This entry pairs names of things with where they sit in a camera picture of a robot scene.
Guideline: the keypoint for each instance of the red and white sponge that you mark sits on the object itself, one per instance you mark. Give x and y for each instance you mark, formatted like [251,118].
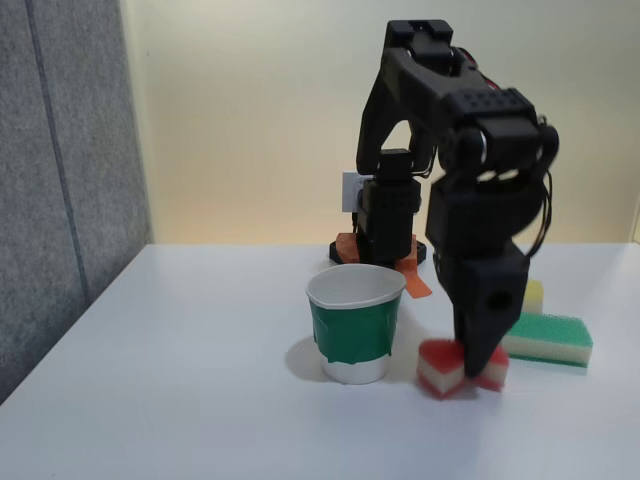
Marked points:
[437,367]

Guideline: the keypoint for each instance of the long orange tape strip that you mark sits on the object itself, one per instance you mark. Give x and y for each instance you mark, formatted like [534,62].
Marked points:
[419,286]

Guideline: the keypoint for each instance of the yellow and white sponge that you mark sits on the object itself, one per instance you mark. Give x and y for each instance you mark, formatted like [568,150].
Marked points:
[534,297]

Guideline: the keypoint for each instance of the green and white sponge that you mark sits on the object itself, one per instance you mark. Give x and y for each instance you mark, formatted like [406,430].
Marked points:
[550,335]

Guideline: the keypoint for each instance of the white cup with green tape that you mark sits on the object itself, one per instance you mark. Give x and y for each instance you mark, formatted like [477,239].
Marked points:
[356,325]

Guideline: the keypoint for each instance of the grey felt partition panel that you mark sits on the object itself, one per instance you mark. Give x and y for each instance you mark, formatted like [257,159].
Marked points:
[65,190]

